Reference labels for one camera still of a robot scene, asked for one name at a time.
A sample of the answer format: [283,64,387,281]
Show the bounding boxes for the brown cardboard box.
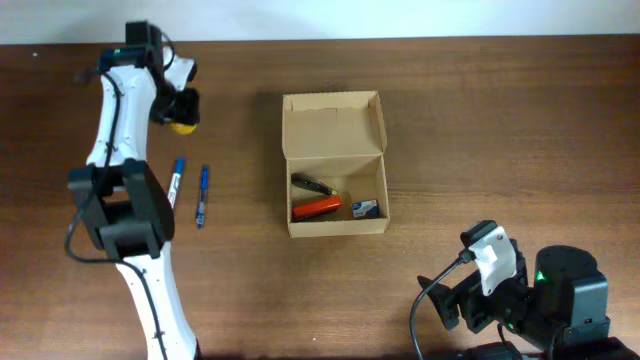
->
[282,91,391,238]

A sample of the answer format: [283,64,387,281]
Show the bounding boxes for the white blue staples box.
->
[351,199,380,219]

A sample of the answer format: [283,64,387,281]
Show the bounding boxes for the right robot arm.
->
[418,245,610,359]

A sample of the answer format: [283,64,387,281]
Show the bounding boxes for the black yellow correction tape dispenser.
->
[291,173,338,196]

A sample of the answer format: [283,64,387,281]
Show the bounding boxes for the yellow adhesive tape roll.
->
[171,123,197,135]

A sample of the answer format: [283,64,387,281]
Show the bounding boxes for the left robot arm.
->
[64,21,202,359]

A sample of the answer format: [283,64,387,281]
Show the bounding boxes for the blue ballpoint pen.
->
[195,164,209,229]

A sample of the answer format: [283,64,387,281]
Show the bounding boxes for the blue white marker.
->
[167,157,186,210]

